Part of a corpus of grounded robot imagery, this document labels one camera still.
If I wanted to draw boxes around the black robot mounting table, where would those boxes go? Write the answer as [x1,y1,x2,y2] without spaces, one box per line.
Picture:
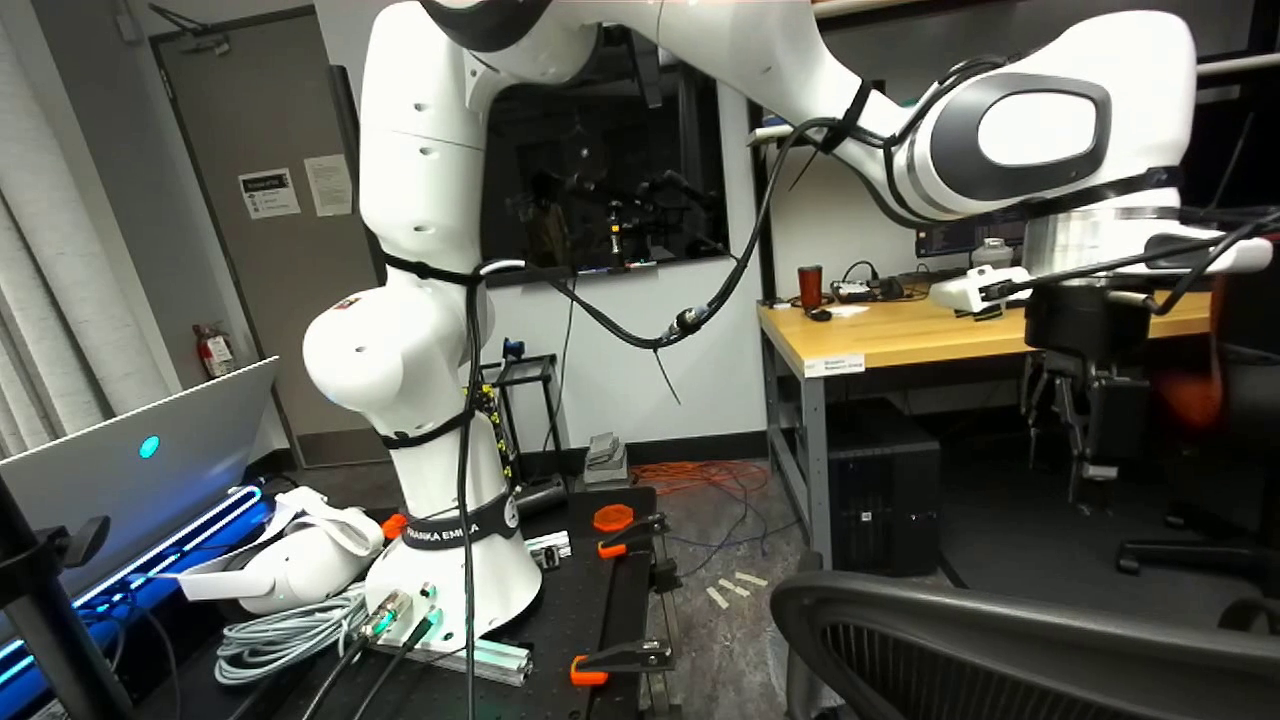
[125,480,668,720]

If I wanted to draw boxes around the black metal stand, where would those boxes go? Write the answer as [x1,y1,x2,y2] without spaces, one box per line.
[475,346,574,465]

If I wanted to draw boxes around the black mesh office chair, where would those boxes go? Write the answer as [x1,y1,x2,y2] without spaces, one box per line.
[769,566,1280,720]

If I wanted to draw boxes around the plain white paper notice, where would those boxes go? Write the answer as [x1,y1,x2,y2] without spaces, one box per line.
[301,152,358,219]

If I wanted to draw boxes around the small grey box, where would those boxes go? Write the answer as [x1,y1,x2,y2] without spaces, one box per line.
[580,432,633,492]

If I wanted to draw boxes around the black rack upright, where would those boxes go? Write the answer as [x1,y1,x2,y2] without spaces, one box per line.
[739,122,782,308]

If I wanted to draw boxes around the black computer tower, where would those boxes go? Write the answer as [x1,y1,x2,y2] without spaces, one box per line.
[828,421,950,579]

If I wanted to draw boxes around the white cloth and cables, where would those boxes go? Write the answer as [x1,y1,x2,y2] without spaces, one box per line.
[176,482,394,617]

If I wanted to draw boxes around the small copper red can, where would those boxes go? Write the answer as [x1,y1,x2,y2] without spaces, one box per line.
[795,259,832,324]

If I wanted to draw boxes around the white workbench label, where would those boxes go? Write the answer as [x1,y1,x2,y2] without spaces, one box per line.
[802,346,872,378]

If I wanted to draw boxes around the orange black clamp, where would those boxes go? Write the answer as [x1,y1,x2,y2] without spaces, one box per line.
[585,496,673,563]
[565,635,679,694]

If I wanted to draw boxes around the grey door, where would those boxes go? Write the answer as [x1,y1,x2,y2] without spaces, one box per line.
[147,3,394,443]

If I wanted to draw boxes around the teal clear plastic strip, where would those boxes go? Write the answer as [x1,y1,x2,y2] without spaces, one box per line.
[358,579,537,690]

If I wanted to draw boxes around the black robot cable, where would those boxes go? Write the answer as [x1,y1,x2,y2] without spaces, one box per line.
[375,74,938,353]

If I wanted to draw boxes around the grey coiled cable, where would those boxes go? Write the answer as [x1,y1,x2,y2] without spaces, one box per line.
[214,587,372,690]

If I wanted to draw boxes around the wooden top workbench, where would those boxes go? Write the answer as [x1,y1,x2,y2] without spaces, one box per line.
[757,287,1218,577]

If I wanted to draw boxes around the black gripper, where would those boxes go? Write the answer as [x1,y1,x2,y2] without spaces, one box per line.
[1017,274,1159,519]

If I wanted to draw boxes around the silver laptop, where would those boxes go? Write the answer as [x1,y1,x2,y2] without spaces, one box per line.
[0,357,294,603]

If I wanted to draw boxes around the white paper notice with print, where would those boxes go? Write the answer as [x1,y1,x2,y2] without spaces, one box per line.
[238,163,303,223]

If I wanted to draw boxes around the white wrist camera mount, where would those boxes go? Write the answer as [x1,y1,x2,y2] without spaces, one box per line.
[927,259,1041,319]

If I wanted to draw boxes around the black tripod stand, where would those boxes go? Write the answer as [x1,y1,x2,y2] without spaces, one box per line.
[0,477,136,720]

